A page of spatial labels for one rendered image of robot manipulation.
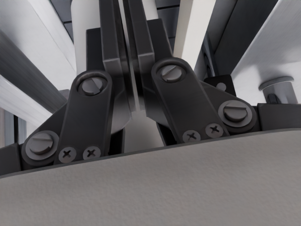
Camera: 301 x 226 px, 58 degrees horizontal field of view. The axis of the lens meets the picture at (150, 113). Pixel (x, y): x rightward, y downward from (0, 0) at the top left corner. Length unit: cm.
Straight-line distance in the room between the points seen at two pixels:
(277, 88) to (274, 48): 10
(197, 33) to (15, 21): 18
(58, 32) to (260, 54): 20
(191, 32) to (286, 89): 26
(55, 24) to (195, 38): 9
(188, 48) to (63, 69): 22
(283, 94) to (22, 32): 31
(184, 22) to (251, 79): 22
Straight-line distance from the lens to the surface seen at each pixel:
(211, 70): 31
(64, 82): 40
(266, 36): 27
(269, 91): 40
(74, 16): 16
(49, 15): 20
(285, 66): 36
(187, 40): 17
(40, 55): 34
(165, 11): 20
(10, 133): 28
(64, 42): 22
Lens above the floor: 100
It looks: 16 degrees down
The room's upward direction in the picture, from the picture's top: 170 degrees clockwise
